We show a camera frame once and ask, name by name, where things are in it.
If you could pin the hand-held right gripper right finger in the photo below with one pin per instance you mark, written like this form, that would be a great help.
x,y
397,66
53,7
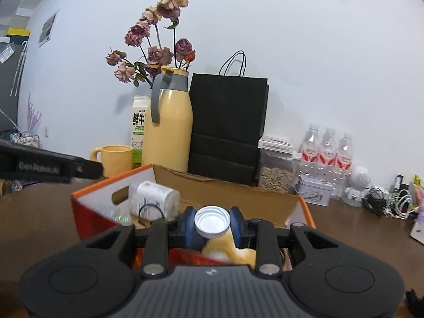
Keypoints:
x,y
236,225

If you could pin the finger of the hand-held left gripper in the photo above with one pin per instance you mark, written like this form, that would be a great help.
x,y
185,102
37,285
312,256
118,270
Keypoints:
x,y
86,169

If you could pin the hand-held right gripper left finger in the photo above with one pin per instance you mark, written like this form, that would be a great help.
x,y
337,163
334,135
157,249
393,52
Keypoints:
x,y
188,225

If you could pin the white round lid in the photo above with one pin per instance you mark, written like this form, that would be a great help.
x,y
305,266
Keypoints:
x,y
212,222

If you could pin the red cardboard box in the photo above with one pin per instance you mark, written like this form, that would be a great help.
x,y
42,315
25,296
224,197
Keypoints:
x,y
232,198

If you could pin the yellow soft item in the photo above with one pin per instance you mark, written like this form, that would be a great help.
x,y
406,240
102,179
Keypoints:
x,y
232,255

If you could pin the white tissue pack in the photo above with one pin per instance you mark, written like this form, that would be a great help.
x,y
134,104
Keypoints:
x,y
159,198

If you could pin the small rack with bottles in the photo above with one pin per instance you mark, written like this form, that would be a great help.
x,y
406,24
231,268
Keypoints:
x,y
25,139

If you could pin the yellow mug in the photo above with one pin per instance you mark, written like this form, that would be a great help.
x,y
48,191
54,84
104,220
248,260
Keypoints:
x,y
116,160

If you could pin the clear seed container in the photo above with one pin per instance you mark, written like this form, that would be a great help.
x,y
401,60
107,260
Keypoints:
x,y
275,175

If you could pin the white milk carton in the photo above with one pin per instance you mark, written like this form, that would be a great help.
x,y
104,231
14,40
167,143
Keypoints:
x,y
138,132

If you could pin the dark cabinet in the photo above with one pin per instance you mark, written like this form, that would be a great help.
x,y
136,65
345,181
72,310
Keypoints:
x,y
8,89

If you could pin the white tin box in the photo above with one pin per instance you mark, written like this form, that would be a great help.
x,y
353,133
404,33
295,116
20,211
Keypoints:
x,y
313,190

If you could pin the yellow thermos jug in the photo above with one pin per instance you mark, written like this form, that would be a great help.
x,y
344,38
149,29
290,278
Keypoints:
x,y
169,132

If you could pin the black paper bag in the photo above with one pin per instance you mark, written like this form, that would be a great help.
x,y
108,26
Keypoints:
x,y
225,122

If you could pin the clear water bottle red label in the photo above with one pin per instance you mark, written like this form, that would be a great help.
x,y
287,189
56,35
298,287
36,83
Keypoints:
x,y
328,149
344,159
309,145

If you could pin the dried rose bouquet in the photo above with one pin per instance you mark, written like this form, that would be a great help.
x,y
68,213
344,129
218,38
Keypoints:
x,y
160,54

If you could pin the black power adapter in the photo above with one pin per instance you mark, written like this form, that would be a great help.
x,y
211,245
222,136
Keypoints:
x,y
376,202

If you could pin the small black box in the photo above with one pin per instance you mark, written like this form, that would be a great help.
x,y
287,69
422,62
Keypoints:
x,y
399,182

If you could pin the purple tissue box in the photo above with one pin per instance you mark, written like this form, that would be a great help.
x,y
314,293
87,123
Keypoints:
x,y
419,228

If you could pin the colourful snack packet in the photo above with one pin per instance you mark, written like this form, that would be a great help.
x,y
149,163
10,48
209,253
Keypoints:
x,y
419,192

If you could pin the black glove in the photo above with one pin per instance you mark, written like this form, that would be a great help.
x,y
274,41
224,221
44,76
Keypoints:
x,y
415,301

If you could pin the white wall socket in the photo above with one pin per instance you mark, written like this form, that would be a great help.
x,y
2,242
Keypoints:
x,y
46,131

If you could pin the purple wall decoration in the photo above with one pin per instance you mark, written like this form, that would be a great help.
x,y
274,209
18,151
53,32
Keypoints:
x,y
33,119

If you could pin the wall picture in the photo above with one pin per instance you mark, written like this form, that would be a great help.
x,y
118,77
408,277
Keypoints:
x,y
49,28

